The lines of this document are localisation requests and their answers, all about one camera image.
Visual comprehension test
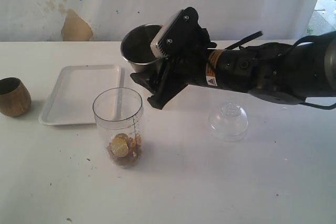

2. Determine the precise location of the stainless steel cup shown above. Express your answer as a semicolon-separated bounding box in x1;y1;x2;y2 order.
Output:
120;24;162;72

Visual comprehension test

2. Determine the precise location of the white rectangular tray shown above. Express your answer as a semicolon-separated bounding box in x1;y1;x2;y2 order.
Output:
38;65;124;126

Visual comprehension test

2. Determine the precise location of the brown wooden cup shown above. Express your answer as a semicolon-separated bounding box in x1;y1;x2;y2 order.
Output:
1;77;32;117

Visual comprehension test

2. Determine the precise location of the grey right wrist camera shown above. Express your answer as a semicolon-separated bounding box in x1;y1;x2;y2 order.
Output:
150;9;183;59

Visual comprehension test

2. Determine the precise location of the clear plastic dome lid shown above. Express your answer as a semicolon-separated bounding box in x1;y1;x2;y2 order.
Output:
207;102;248;142

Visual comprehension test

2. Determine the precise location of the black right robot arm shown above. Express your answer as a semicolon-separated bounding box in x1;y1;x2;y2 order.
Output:
130;7;335;109

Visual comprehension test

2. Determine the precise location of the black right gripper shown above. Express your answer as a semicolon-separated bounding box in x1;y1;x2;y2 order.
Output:
130;7;217;110

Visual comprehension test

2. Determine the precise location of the gold foil coin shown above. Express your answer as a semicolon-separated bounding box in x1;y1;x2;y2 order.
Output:
115;133;129;141
111;137;129;157

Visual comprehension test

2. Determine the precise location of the clear plastic shaker cup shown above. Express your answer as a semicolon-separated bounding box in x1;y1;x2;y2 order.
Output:
92;87;143;168

